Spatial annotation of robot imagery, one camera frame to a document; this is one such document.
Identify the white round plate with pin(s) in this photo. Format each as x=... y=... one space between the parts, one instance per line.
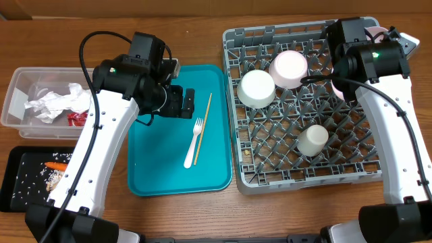
x=374 y=34

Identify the orange carrot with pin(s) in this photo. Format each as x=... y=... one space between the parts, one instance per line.
x=56 y=166

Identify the red snack wrapper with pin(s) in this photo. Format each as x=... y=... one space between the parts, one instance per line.
x=77 y=119

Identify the nuts and rice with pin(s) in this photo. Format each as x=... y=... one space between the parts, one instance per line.
x=34 y=180

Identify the wooden chopstick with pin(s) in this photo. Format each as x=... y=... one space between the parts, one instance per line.
x=203 y=129

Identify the teal plastic tray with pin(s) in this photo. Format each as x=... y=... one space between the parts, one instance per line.
x=156 y=153

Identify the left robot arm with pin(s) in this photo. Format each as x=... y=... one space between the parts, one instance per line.
x=132 y=84

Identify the grey dishwasher rack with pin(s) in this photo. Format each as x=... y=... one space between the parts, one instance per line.
x=271 y=133

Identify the clear plastic bin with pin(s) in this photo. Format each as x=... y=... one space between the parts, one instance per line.
x=31 y=84

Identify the white paper cup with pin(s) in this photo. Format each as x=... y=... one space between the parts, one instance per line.
x=312 y=140

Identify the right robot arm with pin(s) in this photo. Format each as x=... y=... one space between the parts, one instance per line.
x=405 y=215

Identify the white napkin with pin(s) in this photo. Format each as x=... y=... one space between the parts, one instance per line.
x=50 y=106
x=78 y=100

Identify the white plastic fork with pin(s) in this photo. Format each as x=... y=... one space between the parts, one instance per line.
x=197 y=129

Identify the pink bowl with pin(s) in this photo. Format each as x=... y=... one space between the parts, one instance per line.
x=287 y=69

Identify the cream bowl with nuts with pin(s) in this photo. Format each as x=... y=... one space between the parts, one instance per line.
x=256 y=89

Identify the black plastic tray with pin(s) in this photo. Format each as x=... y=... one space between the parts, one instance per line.
x=11 y=172

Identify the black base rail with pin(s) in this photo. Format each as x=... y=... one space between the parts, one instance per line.
x=293 y=238

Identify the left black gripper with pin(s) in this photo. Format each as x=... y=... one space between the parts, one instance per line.
x=175 y=109

